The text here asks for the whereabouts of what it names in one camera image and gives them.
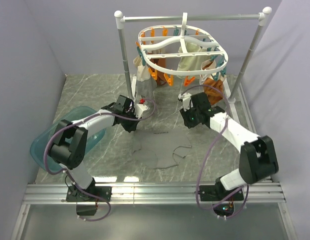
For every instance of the grey beige hanging underwear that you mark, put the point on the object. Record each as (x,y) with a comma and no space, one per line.
(145,84)

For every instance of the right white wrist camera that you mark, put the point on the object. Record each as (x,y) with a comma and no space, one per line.
(185,98)

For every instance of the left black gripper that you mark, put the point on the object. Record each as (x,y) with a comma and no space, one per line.
(132,127)

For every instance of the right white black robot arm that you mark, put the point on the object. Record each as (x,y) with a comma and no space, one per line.
(258,159)

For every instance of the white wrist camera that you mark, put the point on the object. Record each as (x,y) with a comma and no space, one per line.
(185,98)
(140,110)

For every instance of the white oval clip hanger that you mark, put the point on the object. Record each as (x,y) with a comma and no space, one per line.
(157,37)

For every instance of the aluminium mounting rail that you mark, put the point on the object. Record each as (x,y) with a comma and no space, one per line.
(148,193)

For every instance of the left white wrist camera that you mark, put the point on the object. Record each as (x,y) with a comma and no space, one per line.
(140,110)

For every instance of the silver white drying rack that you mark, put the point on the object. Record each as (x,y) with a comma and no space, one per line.
(262,18)

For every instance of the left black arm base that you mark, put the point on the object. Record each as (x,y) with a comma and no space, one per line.
(87,201)

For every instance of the orange front clip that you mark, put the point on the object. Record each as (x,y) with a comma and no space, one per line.
(188,80)

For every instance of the cream hanging underwear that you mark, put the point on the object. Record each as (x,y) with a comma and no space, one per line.
(193,63)

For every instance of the orange hanging underwear right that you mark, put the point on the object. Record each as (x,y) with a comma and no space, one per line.
(213,94)

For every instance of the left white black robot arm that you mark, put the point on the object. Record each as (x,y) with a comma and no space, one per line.
(67,146)

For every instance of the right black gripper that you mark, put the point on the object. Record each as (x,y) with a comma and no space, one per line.
(189,124)

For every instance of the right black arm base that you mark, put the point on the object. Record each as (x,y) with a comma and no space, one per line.
(214,193)

